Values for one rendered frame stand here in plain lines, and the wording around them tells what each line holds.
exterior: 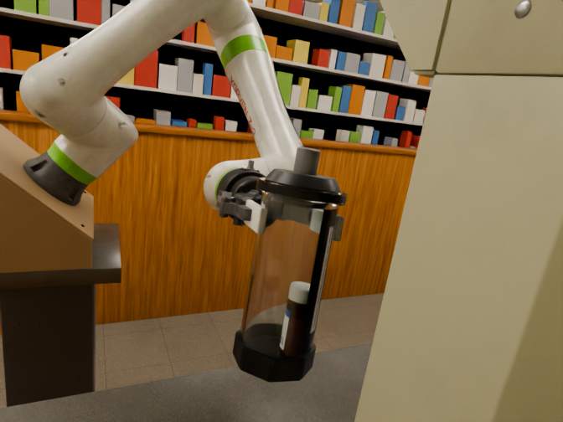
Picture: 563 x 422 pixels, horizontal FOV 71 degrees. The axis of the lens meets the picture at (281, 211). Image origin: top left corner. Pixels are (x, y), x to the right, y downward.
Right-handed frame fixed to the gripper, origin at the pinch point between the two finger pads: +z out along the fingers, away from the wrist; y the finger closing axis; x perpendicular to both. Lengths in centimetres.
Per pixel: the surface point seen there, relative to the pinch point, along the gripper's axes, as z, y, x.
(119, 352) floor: -163, -15, 104
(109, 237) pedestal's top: -74, -23, 21
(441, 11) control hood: 20.3, -0.6, -18.6
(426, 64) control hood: 19.4, -0.4, -15.3
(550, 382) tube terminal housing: 30.2, 3.6, 2.7
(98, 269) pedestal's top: -54, -24, 24
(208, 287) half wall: -193, 33, 78
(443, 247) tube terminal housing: 23.2, 1.0, -2.9
